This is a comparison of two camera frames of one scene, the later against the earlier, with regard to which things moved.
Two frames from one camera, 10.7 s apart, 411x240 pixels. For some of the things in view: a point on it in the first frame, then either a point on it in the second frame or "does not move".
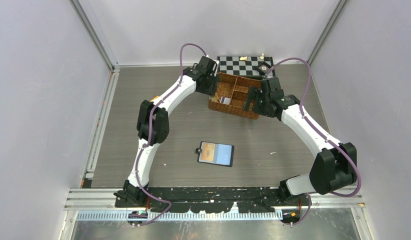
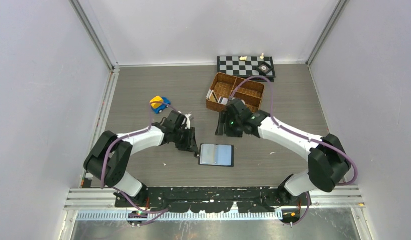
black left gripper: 210,91 to 189,145
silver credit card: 215,98 does not move
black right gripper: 255,94 to 225,117
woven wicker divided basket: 230,94 does not move
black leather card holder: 215,153 does not move
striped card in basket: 225,100 does not move
